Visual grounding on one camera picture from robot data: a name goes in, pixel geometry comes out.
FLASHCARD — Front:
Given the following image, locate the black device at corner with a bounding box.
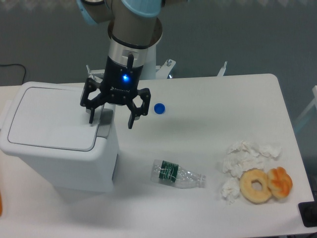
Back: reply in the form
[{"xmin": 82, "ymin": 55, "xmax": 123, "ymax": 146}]
[{"xmin": 298, "ymin": 201, "xmax": 317, "ymax": 228}]

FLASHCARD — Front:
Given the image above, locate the white metal base frame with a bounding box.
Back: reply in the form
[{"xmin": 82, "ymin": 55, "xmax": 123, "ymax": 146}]
[{"xmin": 86, "ymin": 59, "xmax": 227, "ymax": 83}]

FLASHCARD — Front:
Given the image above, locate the orange object at left edge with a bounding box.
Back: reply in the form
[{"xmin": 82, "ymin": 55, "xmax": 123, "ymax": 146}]
[{"xmin": 0, "ymin": 186, "xmax": 3, "ymax": 217}]

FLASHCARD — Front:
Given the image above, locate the plain ring donut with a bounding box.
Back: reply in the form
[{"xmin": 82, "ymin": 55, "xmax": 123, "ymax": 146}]
[{"xmin": 239, "ymin": 169, "xmax": 272, "ymax": 204}]

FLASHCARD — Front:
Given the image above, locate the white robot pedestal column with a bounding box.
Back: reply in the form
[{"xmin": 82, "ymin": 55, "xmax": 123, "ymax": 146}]
[{"xmin": 107, "ymin": 19, "xmax": 163, "ymax": 81}]

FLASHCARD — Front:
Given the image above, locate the white frame at right edge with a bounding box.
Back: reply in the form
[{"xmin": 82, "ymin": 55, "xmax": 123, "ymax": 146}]
[{"xmin": 293, "ymin": 85, "xmax": 317, "ymax": 134}]

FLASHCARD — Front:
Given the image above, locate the orange twisted bread roll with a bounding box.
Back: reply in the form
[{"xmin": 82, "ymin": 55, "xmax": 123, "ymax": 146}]
[{"xmin": 267, "ymin": 167, "xmax": 293, "ymax": 199}]

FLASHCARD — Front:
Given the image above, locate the clear green-label plastic bottle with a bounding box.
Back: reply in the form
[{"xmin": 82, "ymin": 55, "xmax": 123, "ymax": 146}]
[{"xmin": 151, "ymin": 159, "xmax": 206, "ymax": 189}]

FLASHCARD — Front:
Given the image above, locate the white trash can body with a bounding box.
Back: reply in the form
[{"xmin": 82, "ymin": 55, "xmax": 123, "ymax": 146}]
[{"xmin": 0, "ymin": 82, "xmax": 119, "ymax": 192}]

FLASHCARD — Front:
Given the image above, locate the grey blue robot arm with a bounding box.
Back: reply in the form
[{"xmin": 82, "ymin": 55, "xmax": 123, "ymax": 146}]
[{"xmin": 77, "ymin": 0, "xmax": 177, "ymax": 128}]

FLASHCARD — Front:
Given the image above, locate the small crumpled white tissue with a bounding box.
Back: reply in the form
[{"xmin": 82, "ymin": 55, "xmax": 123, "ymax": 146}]
[{"xmin": 221, "ymin": 178, "xmax": 240, "ymax": 204}]

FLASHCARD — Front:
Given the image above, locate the large crumpled white tissue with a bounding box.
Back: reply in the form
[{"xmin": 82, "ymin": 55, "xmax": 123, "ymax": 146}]
[{"xmin": 222, "ymin": 140, "xmax": 282, "ymax": 179}]

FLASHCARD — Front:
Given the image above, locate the black cable on floor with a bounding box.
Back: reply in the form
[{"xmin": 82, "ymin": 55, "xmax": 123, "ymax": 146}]
[{"xmin": 0, "ymin": 63, "xmax": 26, "ymax": 86}]

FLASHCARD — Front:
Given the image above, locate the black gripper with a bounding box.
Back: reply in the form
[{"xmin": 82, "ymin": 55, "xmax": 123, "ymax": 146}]
[{"xmin": 80, "ymin": 56, "xmax": 151, "ymax": 129}]

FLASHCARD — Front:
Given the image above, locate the blue bottle cap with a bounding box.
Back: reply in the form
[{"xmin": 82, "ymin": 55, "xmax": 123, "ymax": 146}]
[{"xmin": 154, "ymin": 103, "xmax": 165, "ymax": 115}]

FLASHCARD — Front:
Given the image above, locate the white trash can lid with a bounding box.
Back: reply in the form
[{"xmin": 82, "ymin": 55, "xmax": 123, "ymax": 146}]
[{"xmin": 7, "ymin": 87, "xmax": 102, "ymax": 151}]

